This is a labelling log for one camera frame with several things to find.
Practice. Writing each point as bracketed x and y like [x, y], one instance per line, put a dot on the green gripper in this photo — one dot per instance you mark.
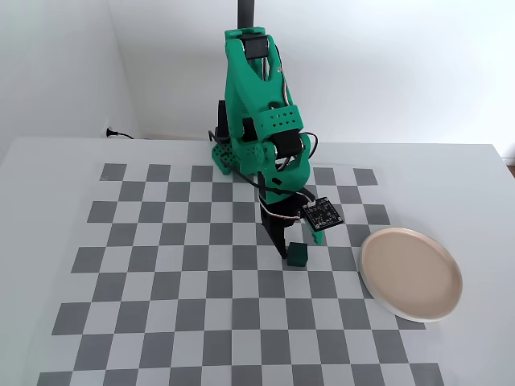
[274, 225]

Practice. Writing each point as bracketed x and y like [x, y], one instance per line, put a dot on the dark green dice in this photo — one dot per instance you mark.
[297, 255]

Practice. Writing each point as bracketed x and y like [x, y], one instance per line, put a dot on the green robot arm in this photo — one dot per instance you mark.
[241, 80]

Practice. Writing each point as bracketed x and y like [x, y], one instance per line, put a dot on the beige round plate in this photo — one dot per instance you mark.
[410, 273]

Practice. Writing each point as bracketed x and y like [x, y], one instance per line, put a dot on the grey white checkerboard mat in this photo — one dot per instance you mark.
[201, 289]

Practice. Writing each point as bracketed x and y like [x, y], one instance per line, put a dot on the black camera circuit board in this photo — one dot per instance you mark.
[324, 215]

